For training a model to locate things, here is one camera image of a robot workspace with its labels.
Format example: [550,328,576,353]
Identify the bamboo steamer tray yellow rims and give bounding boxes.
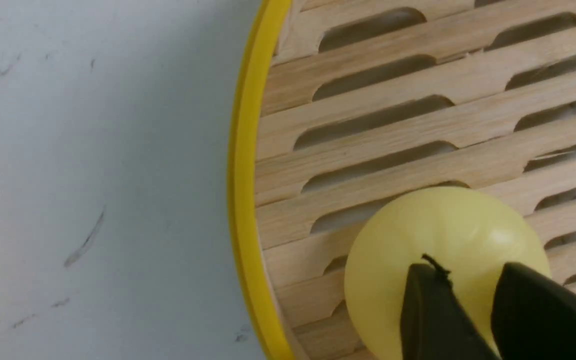
[228,0,576,360]

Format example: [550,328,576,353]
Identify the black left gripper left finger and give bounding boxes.
[400,254,499,360]

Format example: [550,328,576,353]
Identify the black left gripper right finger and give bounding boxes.
[491,262,576,360]

